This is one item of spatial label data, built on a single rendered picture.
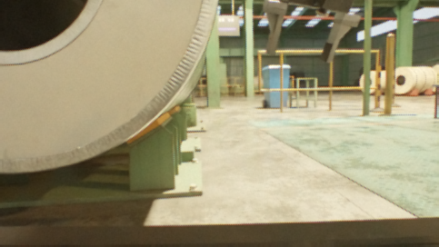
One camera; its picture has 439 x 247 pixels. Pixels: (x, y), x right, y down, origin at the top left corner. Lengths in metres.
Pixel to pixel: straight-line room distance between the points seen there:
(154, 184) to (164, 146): 0.16
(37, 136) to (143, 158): 0.33
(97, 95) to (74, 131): 0.12
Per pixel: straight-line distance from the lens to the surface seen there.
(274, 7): 0.46
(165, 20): 0.67
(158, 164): 0.88
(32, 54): 0.79
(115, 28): 0.70
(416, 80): 12.42
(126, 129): 0.68
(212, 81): 5.25
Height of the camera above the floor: 0.39
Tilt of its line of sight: 5 degrees down
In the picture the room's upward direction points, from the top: 2 degrees counter-clockwise
